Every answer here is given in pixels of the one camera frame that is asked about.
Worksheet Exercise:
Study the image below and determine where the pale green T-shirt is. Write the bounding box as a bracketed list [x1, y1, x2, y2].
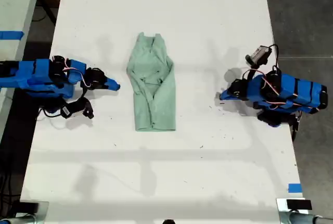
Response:
[126, 32, 177, 132]

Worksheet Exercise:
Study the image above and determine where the blue tape strip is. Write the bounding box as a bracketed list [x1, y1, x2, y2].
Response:
[0, 30, 25, 41]
[288, 183, 303, 194]

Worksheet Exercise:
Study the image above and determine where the white side table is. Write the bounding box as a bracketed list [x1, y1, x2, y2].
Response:
[0, 0, 44, 141]

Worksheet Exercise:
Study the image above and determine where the black clamp block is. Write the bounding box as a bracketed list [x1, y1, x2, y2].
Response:
[286, 200, 312, 210]
[18, 202, 40, 213]

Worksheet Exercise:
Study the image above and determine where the metal clamp pole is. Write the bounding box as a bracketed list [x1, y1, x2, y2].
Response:
[0, 215, 37, 224]
[279, 211, 333, 224]

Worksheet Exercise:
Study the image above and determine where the red white servo wire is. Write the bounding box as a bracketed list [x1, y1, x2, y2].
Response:
[261, 76, 282, 96]
[269, 93, 322, 113]
[63, 58, 92, 89]

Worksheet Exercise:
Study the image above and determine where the black camera stalk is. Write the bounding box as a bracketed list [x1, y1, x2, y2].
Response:
[69, 87, 89, 105]
[241, 64, 263, 80]

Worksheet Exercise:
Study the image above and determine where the black camera box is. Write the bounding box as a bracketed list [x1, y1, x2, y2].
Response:
[245, 45, 273, 68]
[78, 98, 95, 119]

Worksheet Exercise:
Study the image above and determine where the black camera cable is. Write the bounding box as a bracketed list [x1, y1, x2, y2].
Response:
[267, 43, 280, 72]
[39, 98, 79, 119]

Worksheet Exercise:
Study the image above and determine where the black hanging cable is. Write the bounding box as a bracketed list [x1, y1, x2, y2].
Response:
[290, 114, 302, 142]

